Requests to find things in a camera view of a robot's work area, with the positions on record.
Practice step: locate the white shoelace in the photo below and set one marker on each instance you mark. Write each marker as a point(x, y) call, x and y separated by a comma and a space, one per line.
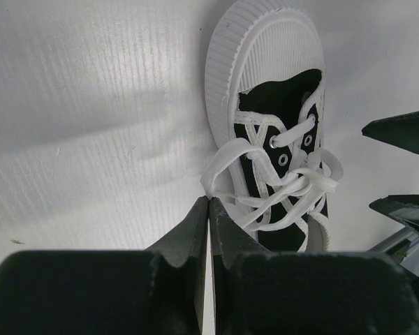
point(315, 175)

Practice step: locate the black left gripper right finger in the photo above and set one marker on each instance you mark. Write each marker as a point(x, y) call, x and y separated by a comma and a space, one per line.
point(230, 244)

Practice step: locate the right aluminium corner post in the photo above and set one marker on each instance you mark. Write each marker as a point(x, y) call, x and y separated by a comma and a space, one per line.
point(403, 247)

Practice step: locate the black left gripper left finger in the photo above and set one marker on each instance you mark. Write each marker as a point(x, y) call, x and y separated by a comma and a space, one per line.
point(178, 287)

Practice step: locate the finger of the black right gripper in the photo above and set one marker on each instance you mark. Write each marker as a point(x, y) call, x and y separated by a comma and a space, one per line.
point(401, 208)
point(401, 131)

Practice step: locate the black white canvas sneaker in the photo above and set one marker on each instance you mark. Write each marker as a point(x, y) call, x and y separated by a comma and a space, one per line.
point(264, 94)

